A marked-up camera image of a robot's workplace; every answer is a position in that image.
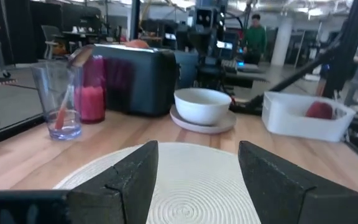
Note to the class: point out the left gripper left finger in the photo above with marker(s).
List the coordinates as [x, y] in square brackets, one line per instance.
[129, 180]

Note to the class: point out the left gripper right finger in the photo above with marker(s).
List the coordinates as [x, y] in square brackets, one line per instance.
[269, 180]

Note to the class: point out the orange toast slice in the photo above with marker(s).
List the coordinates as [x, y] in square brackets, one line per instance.
[137, 44]

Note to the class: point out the white woven round placemat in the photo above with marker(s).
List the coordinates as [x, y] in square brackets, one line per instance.
[194, 174]

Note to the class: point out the white ceramic bowl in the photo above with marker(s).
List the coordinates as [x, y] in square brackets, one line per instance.
[202, 109]

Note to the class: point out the black toaster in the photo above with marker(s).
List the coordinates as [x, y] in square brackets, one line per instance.
[141, 81]

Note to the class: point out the beige ceramic plate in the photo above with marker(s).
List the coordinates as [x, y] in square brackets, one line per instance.
[216, 127]

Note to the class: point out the pink faceted tumbler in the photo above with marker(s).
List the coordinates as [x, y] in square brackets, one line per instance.
[92, 102]

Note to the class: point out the dark grey-blue box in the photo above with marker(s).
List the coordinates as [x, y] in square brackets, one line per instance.
[186, 68]

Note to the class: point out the person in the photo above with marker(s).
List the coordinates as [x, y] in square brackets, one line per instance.
[255, 39]

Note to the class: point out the white plastic bin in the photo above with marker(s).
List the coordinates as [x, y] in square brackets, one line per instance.
[291, 124]

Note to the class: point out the red apple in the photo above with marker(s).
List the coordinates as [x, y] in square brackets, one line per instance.
[319, 110]

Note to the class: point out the clear drinking glass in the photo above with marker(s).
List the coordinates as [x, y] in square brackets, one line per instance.
[47, 93]

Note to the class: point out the grey office chair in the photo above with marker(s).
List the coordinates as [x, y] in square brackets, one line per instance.
[50, 37]

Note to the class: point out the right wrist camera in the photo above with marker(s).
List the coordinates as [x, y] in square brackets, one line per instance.
[204, 17]

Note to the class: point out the black frame post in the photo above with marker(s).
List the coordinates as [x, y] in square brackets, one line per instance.
[346, 46]
[135, 18]

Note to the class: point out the black diagonal frame brace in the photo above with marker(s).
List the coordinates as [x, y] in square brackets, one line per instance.
[291, 77]

